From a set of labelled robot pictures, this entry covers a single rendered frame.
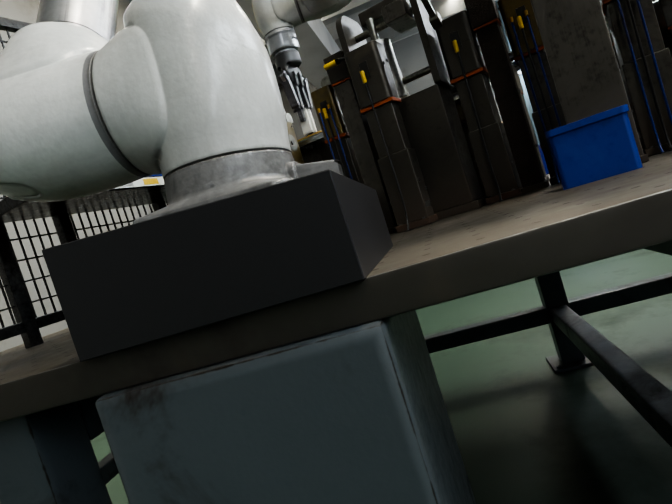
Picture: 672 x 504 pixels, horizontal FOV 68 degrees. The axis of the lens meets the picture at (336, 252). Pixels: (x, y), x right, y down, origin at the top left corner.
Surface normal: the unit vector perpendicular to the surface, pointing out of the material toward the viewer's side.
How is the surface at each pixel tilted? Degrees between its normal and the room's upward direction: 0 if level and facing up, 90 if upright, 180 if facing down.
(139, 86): 88
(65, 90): 79
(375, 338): 90
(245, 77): 91
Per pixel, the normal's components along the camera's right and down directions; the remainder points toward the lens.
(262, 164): 0.54, -0.22
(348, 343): -0.19, 0.11
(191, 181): -0.39, 0.02
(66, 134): -0.01, 0.37
